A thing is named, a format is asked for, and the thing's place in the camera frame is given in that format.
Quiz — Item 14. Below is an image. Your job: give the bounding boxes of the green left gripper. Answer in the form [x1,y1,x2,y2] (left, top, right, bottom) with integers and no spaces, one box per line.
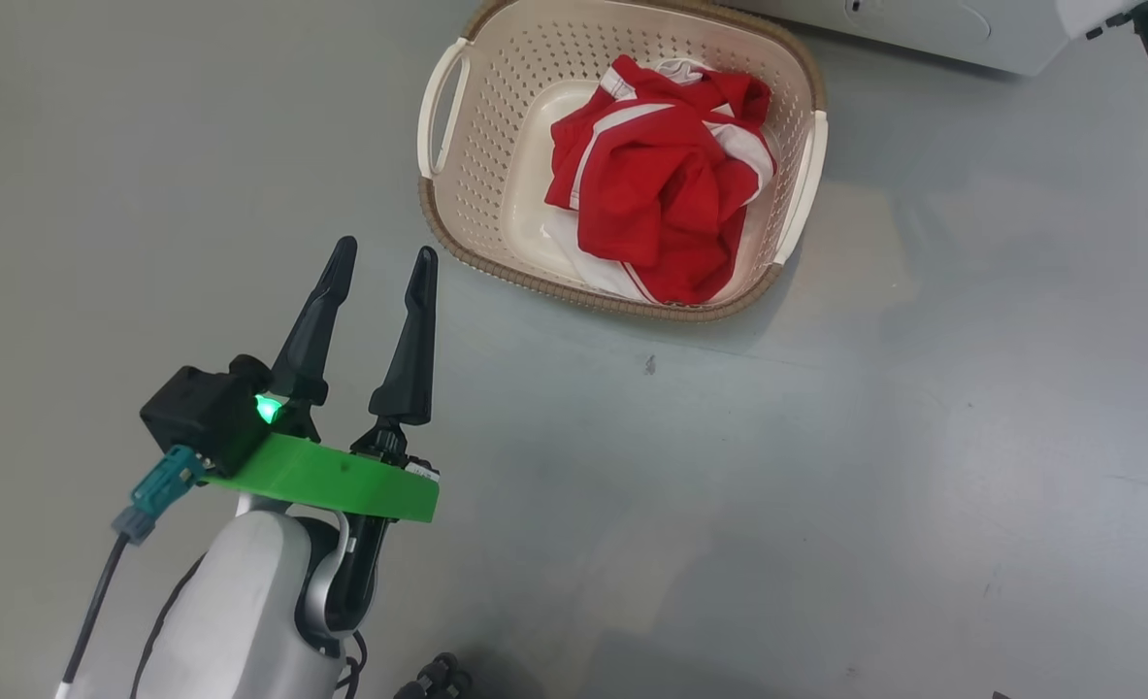
[203,235,440,637]

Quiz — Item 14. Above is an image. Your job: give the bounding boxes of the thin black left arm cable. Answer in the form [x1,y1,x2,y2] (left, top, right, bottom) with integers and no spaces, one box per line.
[130,555,208,699]

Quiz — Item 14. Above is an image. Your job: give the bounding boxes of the cream perforated laundry basket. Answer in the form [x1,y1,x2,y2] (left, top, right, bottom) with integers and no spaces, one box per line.
[416,0,830,323]

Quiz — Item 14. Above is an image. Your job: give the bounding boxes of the white washing machine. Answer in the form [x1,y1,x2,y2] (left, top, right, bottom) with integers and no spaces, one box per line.
[719,0,1069,77]

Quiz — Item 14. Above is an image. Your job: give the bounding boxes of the red and white garment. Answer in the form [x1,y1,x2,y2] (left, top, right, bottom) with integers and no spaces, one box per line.
[542,55,778,307]

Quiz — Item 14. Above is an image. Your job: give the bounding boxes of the black corrugated cable conduit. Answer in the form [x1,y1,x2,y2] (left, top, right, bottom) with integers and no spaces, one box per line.
[394,652,473,699]

